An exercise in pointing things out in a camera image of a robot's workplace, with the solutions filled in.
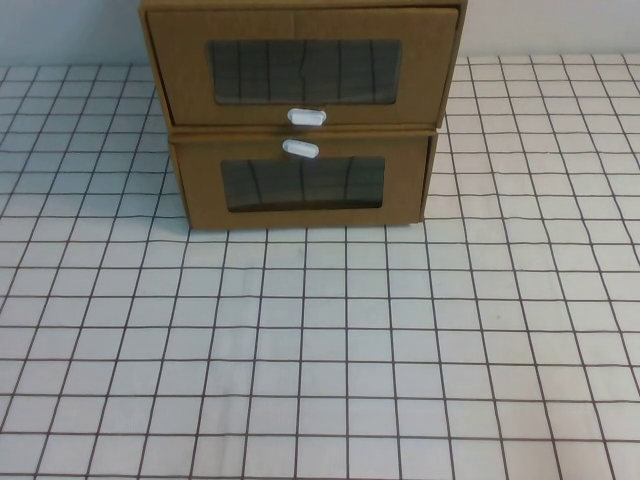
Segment brown cardboard drawer with window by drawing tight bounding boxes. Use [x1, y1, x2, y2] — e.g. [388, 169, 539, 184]
[144, 5, 461, 127]
[169, 130, 431, 230]

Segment brown cardboard box sleeve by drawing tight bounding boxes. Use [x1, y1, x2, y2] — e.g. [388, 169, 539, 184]
[167, 127, 441, 232]
[138, 0, 469, 132]

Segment white grid tablecloth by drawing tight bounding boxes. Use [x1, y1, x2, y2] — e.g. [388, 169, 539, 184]
[0, 49, 640, 480]

